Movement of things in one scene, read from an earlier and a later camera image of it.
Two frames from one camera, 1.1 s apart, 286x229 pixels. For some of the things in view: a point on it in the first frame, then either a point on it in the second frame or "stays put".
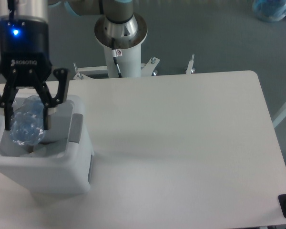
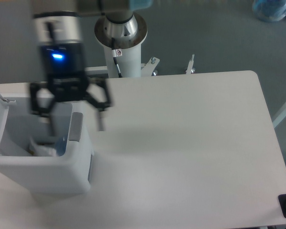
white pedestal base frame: [86, 72] stays put
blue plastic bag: [271, 11] stays put
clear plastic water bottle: [27, 126] to [61, 138]
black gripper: [25, 62] to [63, 63]
